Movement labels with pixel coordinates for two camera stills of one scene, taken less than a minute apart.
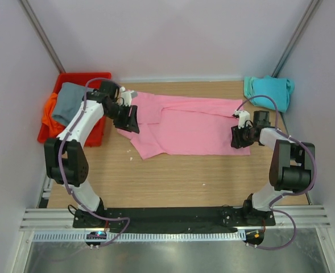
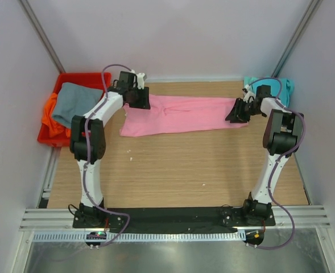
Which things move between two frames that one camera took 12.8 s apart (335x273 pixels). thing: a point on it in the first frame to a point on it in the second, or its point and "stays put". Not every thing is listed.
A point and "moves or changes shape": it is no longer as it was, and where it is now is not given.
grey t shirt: [69, 100] stays put
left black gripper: [128, 123] to [144, 102]
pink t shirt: [177, 125] moves or changes shape
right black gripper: [237, 141] to [236, 115]
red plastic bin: [81, 79] stays put
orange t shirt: [55, 127] stays put
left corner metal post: [32, 17] stays put
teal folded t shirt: [278, 89] stays put
